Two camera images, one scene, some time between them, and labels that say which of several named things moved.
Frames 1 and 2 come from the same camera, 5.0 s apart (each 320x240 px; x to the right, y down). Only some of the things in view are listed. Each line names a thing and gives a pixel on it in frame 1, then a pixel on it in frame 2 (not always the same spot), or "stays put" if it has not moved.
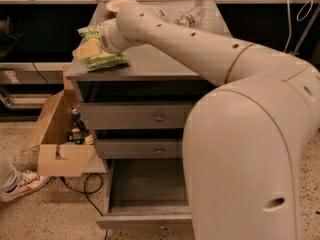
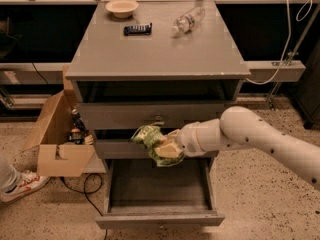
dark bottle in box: (78, 121) stays put
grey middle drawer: (140, 148) stays put
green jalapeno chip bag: (104, 59) to (150, 135)
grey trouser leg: (8, 175) stays put
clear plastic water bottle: (192, 18) stays put
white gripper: (106, 41) to (187, 138)
